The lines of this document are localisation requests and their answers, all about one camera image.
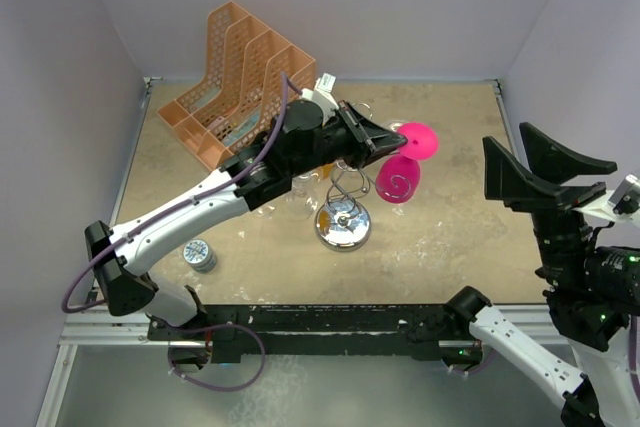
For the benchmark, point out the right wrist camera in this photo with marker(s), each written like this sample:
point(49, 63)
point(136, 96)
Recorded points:
point(619, 206)

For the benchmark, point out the black base frame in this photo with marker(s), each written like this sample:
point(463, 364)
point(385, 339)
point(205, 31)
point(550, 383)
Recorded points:
point(423, 332)

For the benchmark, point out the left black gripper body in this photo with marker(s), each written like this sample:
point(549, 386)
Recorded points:
point(349, 142)

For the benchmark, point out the chrome wine glass rack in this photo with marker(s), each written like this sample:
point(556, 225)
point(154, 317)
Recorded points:
point(342, 223)

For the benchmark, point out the small round tin can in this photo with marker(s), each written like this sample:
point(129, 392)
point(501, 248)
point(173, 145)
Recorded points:
point(199, 255)

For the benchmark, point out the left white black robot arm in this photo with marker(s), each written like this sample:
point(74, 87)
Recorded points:
point(299, 140)

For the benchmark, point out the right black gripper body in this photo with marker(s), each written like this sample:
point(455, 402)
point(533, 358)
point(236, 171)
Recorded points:
point(578, 194)

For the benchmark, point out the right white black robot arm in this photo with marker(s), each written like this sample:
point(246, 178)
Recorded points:
point(592, 290)

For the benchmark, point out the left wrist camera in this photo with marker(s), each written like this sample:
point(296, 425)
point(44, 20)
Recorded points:
point(321, 95)

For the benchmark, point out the clear champagne flute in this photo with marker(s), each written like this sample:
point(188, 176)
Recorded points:
point(394, 125)

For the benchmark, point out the pink plastic goblet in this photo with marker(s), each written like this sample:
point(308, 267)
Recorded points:
point(399, 176)

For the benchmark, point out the clear wine glass left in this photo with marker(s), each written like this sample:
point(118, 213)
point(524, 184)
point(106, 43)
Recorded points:
point(265, 211)

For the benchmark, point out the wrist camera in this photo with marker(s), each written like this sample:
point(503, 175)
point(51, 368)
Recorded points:
point(619, 206)
point(321, 95)

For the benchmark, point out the orange plastic file organizer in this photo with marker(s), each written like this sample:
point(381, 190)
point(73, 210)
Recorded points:
point(241, 89)

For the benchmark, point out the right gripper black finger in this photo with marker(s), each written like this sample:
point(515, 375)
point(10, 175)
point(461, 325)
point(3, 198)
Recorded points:
point(556, 163)
point(504, 174)

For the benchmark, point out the yellow plastic goblet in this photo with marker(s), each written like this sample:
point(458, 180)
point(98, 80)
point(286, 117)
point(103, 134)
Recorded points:
point(326, 170)

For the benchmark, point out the clear round wine glass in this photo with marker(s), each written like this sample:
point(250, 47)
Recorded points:
point(302, 200)

